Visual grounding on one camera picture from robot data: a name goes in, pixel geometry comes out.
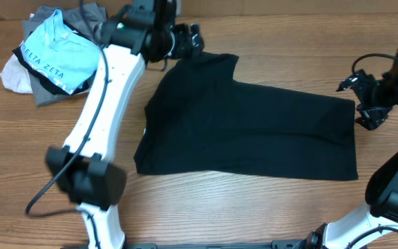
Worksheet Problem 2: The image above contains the black t-shirt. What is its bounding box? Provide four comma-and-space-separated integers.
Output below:
134, 53, 358, 181

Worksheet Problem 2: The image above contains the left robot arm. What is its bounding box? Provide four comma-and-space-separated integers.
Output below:
46, 0, 204, 248

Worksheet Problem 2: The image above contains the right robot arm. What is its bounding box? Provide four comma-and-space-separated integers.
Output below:
292, 49, 398, 249

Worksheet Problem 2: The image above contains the grey folded garment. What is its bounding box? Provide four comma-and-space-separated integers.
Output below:
22, 3, 106, 107

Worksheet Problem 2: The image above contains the light blue folded t-shirt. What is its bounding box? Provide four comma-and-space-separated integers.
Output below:
20, 10, 100, 95

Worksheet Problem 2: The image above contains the black folded garment in pile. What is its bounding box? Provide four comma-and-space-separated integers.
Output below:
13, 46, 95, 95

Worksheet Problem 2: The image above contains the white garment under pile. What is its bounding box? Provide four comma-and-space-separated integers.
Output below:
0, 54, 32, 94

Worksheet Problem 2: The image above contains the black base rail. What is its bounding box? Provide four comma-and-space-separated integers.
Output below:
60, 238, 307, 249

